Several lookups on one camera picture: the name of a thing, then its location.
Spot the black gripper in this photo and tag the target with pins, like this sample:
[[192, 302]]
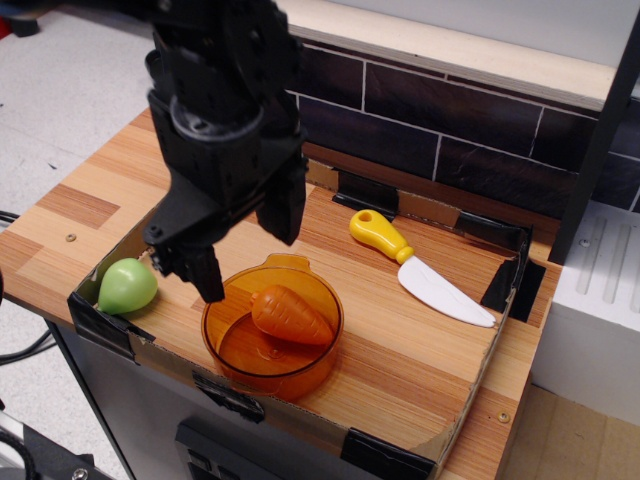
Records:
[[217, 178]]

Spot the orange plastic toy carrot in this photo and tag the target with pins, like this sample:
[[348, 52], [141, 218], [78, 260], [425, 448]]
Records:
[[281, 313]]

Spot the orange transparent plastic pot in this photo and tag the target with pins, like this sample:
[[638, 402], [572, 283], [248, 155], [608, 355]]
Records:
[[254, 361]]

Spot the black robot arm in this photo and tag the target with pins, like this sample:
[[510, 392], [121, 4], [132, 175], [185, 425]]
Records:
[[223, 61]]

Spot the green plastic toy pear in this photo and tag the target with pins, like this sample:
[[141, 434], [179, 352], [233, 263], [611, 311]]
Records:
[[127, 285]]

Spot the dark brick pattern backsplash panel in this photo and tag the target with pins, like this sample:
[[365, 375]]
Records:
[[500, 121]]

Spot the white ribbed sink block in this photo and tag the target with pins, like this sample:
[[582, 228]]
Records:
[[589, 349]]

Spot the yellow handled toy knife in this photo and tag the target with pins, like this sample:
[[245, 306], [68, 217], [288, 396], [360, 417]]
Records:
[[375, 230]]

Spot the black vertical post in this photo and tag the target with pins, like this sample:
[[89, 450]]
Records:
[[603, 135]]

